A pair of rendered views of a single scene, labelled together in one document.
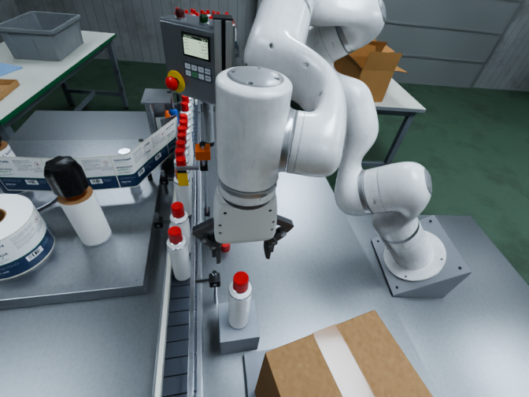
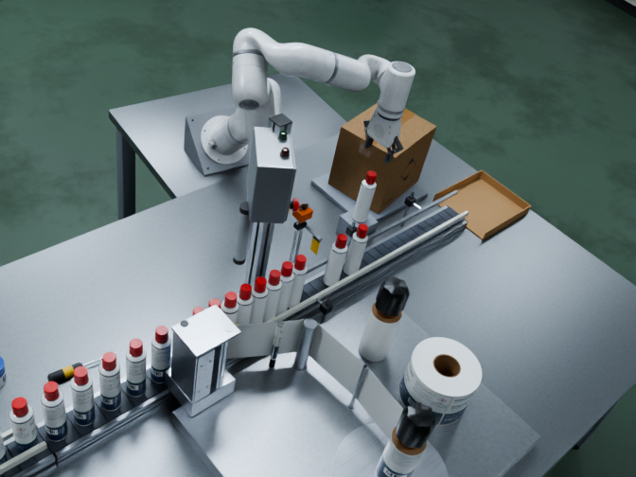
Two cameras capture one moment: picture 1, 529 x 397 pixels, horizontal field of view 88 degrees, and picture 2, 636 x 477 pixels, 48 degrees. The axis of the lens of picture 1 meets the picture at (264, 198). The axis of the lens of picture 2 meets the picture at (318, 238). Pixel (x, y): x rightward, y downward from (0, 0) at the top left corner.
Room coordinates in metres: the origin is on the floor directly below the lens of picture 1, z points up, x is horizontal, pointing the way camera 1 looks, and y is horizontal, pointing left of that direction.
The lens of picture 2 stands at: (1.54, 1.52, 2.56)
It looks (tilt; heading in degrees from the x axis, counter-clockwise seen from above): 43 degrees down; 234
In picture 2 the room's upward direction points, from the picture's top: 13 degrees clockwise
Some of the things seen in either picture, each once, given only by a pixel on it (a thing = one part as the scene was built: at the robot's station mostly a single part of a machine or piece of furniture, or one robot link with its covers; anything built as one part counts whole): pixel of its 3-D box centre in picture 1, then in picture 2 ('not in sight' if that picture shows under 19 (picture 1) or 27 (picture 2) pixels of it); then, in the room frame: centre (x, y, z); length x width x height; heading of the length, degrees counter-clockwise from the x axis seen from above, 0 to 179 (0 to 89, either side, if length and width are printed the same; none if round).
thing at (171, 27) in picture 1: (199, 60); (270, 175); (0.80, 0.23, 1.38); 0.17 x 0.10 x 0.19; 70
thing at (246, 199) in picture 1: (249, 181); (390, 108); (0.30, 0.02, 1.38); 0.09 x 0.08 x 0.03; 105
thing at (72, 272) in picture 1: (64, 202); (362, 429); (0.68, 0.74, 0.86); 0.80 x 0.67 x 0.05; 15
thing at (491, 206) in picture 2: not in sight; (482, 203); (-0.29, 0.02, 0.85); 0.30 x 0.26 x 0.04; 15
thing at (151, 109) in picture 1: (164, 124); (202, 360); (1.06, 0.48, 1.01); 0.14 x 0.13 x 0.26; 15
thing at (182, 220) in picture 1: (181, 229); (336, 259); (0.52, 0.24, 0.98); 0.05 x 0.05 x 0.20
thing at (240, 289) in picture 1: (239, 301); (365, 196); (0.30, 0.03, 1.02); 0.05 x 0.05 x 0.20
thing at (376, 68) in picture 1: (367, 69); not in sight; (2.40, -0.69, 0.97); 0.51 x 0.42 x 0.37; 104
